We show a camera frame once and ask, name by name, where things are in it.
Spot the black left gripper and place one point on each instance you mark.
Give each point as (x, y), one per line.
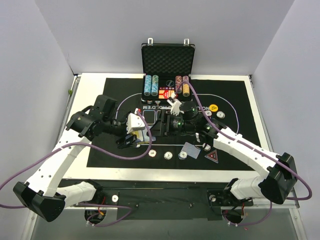
(125, 140)

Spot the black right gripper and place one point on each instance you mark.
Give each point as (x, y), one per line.
(163, 124)

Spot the yellow big blind button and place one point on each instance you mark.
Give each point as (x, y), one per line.
(213, 108)

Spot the blue playing card deck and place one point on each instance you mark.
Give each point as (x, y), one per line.
(142, 137)

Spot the blue chip stack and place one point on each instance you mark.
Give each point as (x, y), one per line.
(182, 155)

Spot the grey chip stack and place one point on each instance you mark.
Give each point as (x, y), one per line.
(168, 155)

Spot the red triangular dealer marker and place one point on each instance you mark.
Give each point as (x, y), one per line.
(212, 156)

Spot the red chip stack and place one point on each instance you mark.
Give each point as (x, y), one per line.
(152, 153)

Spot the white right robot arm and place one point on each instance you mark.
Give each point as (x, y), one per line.
(277, 174)

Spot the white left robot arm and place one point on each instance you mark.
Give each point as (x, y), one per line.
(41, 193)

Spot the purple and orange chip row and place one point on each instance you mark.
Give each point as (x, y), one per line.
(185, 86)

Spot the red playing card box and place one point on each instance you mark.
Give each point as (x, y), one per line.
(165, 92)

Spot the black poker felt mat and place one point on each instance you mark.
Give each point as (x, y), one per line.
(231, 97)

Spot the black dealer button in case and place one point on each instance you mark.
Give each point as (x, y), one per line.
(170, 83)

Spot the dark red chip row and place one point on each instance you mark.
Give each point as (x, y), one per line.
(178, 82)

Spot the green grey chip row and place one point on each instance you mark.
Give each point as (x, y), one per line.
(154, 85)

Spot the light blue chip row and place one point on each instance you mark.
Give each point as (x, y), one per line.
(147, 85)

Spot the black aluminium poker case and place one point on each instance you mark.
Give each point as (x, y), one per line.
(167, 60)

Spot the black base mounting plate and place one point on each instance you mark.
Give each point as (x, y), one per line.
(170, 211)

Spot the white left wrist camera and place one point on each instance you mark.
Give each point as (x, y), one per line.
(134, 123)

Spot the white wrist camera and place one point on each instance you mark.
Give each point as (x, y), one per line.
(175, 104)
(134, 123)

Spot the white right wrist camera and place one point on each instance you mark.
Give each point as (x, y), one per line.
(175, 104)

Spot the aluminium front rail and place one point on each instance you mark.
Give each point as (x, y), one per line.
(84, 193)

